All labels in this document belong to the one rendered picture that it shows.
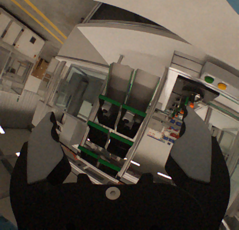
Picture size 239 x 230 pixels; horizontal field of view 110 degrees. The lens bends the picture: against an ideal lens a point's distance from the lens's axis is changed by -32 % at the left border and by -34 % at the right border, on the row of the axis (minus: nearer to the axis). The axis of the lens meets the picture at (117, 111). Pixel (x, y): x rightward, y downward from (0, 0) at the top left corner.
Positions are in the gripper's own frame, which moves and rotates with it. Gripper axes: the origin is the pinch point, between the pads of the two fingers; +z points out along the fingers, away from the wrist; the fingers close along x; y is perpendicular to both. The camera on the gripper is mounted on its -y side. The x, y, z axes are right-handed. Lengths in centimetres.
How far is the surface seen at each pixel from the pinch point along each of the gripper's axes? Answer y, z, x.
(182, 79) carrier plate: 11, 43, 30
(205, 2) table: -20.4, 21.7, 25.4
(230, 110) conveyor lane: 29, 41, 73
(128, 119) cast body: 31, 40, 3
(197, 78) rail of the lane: 8, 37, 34
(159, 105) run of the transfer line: 85, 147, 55
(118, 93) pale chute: 27, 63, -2
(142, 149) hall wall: 857, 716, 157
